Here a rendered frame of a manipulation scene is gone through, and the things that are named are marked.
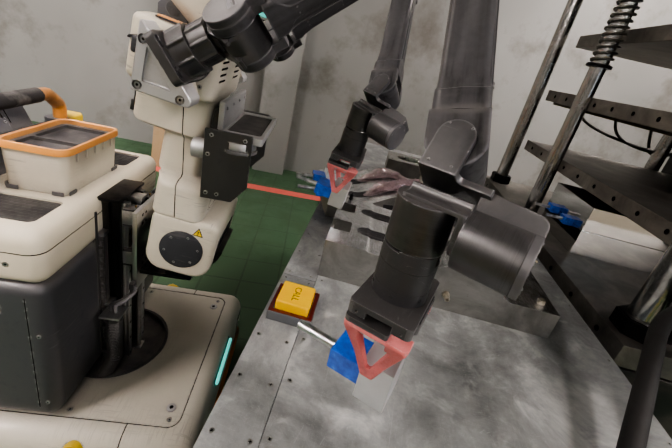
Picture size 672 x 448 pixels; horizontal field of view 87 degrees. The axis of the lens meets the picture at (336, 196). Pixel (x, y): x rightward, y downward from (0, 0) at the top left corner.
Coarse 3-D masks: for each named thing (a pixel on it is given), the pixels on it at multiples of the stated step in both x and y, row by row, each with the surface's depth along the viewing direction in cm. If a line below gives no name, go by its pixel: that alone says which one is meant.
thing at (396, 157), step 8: (392, 152) 164; (392, 160) 153; (400, 160) 154; (408, 160) 163; (416, 160) 162; (392, 168) 154; (400, 168) 153; (408, 168) 153; (416, 168) 152; (408, 176) 154; (416, 176) 154
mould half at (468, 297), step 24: (336, 216) 84; (360, 216) 87; (336, 240) 74; (360, 240) 76; (336, 264) 75; (360, 264) 74; (456, 288) 73; (480, 288) 72; (528, 288) 79; (456, 312) 75; (480, 312) 74; (504, 312) 73; (528, 312) 72; (552, 312) 72
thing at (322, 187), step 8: (296, 176) 85; (312, 184) 85; (320, 184) 82; (328, 184) 83; (336, 184) 82; (320, 192) 83; (328, 192) 83; (344, 192) 81; (328, 200) 83; (336, 200) 83; (344, 200) 82
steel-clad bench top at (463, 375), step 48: (336, 288) 74; (288, 336) 59; (336, 336) 61; (432, 336) 67; (480, 336) 70; (528, 336) 73; (576, 336) 77; (240, 384) 49; (288, 384) 51; (336, 384) 53; (432, 384) 57; (480, 384) 59; (528, 384) 61; (576, 384) 63; (624, 384) 66; (240, 432) 44; (288, 432) 45; (336, 432) 46; (384, 432) 48; (432, 432) 49; (480, 432) 51; (528, 432) 52; (576, 432) 54
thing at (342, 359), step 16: (320, 336) 43; (336, 352) 40; (352, 352) 40; (368, 352) 39; (384, 352) 39; (336, 368) 40; (352, 368) 39; (400, 368) 40; (368, 384) 38; (384, 384) 37; (368, 400) 39; (384, 400) 38
